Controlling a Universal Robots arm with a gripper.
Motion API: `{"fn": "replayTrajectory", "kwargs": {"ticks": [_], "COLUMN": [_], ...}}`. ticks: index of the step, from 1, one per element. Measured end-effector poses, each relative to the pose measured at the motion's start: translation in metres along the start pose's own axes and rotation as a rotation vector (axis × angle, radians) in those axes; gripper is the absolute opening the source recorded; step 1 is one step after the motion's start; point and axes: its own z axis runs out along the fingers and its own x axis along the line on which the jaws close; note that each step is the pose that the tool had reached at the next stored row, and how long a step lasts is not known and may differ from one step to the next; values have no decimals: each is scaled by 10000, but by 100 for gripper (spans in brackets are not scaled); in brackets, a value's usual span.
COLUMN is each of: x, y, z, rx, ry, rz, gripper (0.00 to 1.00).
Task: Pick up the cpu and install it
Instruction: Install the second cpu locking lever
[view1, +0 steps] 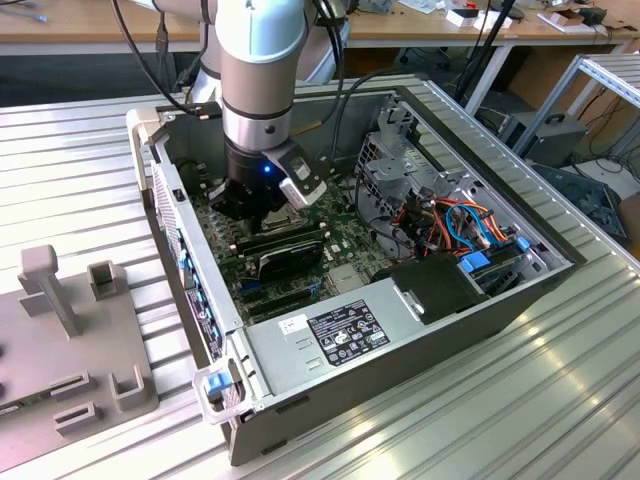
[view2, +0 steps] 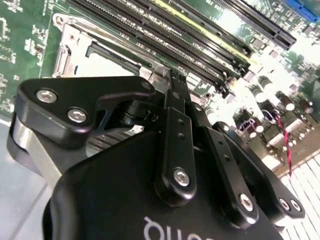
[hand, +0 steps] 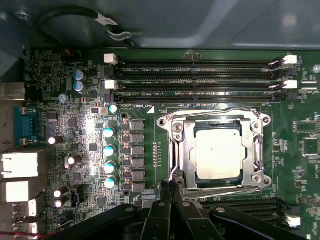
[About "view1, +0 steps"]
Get black looped cable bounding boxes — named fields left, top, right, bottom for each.
left=175, top=158, right=207, bottom=181

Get orange data wire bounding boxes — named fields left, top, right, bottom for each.
left=430, top=197, right=507, bottom=241

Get dark teal plastic bin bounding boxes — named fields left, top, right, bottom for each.
left=527, top=160, right=629, bottom=247

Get blue disk carrier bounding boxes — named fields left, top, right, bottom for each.
left=457, top=237, right=532, bottom=297

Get green motherboard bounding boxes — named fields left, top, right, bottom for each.
left=188, top=167, right=381, bottom=325

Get coloured power wire bundle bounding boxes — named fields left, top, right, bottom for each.
left=393, top=197, right=451, bottom=259

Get grey PC case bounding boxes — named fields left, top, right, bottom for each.
left=124, top=84, right=589, bottom=469

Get loose white papers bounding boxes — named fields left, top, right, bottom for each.
left=397, top=0, right=447, bottom=15

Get brown cardboard box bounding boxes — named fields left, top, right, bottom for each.
left=507, top=47, right=632, bottom=134

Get black tripod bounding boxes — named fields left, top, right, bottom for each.
left=452, top=0, right=519, bottom=101

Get black expansion slot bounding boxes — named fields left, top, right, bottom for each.
left=244, top=287, right=312, bottom=307
left=248, top=299, right=307, bottom=322

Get green RAM stick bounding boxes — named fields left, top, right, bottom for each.
left=0, top=392, right=56, bottom=417

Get blue flat data wire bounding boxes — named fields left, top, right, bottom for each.
left=444, top=202, right=490, bottom=251

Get grey parts rack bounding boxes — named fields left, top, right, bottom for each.
left=0, top=243, right=162, bottom=474

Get silver chipset heatsink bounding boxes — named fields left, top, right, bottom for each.
left=327, top=264, right=365, bottom=295

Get pale open cardboard box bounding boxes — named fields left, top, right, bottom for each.
left=537, top=5, right=585, bottom=34

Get aluminium profile frame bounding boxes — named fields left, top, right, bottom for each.
left=512, top=52, right=640, bottom=157

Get black RAM slot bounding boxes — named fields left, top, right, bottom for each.
left=267, top=220, right=325, bottom=241
left=234, top=225, right=329, bottom=253

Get silver power supply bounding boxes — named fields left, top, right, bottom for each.
left=242, top=277, right=427, bottom=399

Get black plastic air shroud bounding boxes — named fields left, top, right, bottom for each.
left=372, top=252, right=492, bottom=327

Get black cable with inline plug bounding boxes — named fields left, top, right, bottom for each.
left=152, top=0, right=171, bottom=96

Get long wooden desk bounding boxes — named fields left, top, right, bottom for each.
left=0, top=0, right=640, bottom=57

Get silver disk bay cage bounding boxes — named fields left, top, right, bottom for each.
left=355, top=97, right=484, bottom=236

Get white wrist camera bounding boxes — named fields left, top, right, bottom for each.
left=263, top=144, right=329, bottom=207

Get dark grey box with handle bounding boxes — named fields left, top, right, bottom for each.
left=498, top=110, right=591, bottom=169

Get blue case latch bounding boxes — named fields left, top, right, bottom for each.
left=206, top=372, right=237, bottom=402

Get black office chair base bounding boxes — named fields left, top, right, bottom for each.
left=392, top=47, right=452, bottom=76

